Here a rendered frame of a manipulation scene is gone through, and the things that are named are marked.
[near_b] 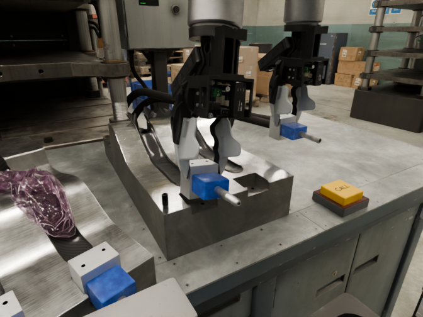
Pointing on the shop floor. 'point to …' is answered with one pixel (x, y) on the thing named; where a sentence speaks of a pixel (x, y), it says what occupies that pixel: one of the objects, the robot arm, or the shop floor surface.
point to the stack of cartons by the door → (352, 67)
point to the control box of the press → (153, 36)
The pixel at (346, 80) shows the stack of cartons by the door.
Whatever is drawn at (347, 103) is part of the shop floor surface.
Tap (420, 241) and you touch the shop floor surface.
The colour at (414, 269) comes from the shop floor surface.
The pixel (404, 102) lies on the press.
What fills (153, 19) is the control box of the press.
